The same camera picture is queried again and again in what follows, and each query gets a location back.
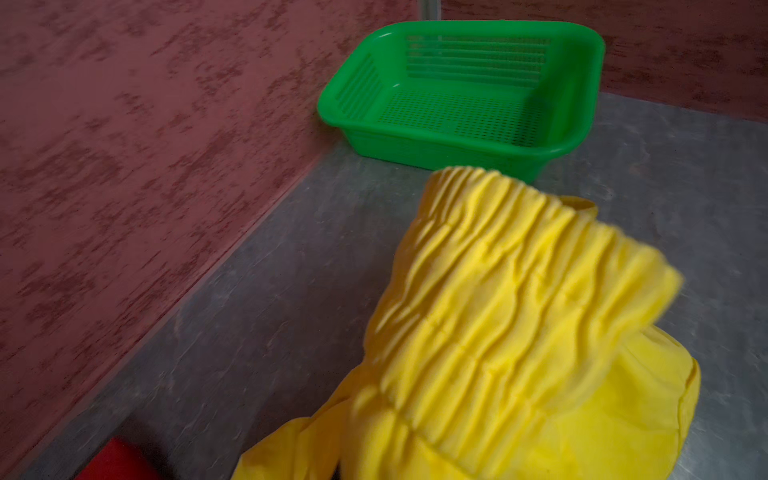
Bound yellow shorts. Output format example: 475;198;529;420
233;167;701;479

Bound red shorts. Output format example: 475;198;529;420
75;438;163;480

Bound green plastic basket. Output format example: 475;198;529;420
317;20;606;182

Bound right aluminium corner post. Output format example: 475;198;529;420
418;0;442;21

